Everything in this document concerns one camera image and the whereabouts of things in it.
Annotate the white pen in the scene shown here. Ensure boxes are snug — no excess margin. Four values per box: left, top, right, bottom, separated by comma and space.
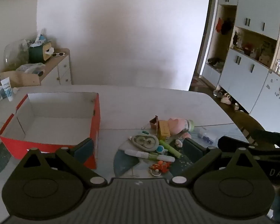
124, 149, 175, 162

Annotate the black hanging garment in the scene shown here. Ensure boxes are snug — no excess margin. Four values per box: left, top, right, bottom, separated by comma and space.
222, 18, 233, 35

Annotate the white tube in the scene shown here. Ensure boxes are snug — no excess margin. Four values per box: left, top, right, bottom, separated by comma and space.
0, 78, 14, 102

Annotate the wooden chair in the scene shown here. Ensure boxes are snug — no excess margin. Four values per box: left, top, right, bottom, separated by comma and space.
234, 111, 266, 145

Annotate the white wall cabinet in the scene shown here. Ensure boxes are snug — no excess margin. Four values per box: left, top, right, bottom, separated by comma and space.
216, 0, 280, 122

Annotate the white blue plastic packet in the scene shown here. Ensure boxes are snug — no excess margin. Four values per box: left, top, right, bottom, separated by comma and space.
29, 29, 48, 47

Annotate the red cardboard box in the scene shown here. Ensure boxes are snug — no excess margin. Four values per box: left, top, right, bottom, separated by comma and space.
0, 92, 101, 170

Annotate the pink haired doll figure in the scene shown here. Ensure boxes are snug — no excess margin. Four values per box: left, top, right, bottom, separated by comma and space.
174, 132, 192, 147

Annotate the orange toy keychain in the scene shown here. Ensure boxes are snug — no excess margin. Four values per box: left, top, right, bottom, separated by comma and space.
148, 161, 171, 176

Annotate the brown cardboard piece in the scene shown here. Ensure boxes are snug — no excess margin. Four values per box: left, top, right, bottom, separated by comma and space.
0, 71, 41, 88

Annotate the green marker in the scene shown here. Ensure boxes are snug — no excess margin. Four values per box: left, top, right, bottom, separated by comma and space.
159, 139, 182, 158

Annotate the wooden sideboard with white drawers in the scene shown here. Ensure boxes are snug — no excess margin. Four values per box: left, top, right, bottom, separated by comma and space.
0, 48, 73, 87

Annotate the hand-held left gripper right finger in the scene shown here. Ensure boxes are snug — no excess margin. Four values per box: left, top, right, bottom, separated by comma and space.
169, 138, 266, 188

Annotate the clear bag with blue pieces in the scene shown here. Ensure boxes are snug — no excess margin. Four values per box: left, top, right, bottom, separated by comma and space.
197, 127, 218, 144

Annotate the small jar with green lid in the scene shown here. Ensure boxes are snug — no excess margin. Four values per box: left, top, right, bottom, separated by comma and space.
184, 119, 195, 132

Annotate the clear plastic bag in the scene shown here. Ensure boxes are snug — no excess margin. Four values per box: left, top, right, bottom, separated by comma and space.
16, 63, 46, 75

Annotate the grey green owl case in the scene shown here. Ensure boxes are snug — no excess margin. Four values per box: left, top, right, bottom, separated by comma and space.
131, 133, 159, 152

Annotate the clear glass bowl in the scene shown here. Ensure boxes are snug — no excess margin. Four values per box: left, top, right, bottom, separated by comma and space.
4, 39, 29, 71

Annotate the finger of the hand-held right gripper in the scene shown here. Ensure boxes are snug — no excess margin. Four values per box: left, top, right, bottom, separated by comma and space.
250, 129, 280, 145
217, 135, 280, 155

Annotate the green tissue box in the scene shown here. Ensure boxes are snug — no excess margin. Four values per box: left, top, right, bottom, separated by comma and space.
28, 42, 54, 63

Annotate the pink round toy shell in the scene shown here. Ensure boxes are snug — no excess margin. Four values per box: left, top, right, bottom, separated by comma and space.
168, 118, 188, 134

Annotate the yellow small box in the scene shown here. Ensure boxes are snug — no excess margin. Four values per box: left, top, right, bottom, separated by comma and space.
158, 120, 171, 140

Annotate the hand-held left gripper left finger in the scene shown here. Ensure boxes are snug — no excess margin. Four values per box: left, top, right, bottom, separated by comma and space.
14, 138, 108, 188

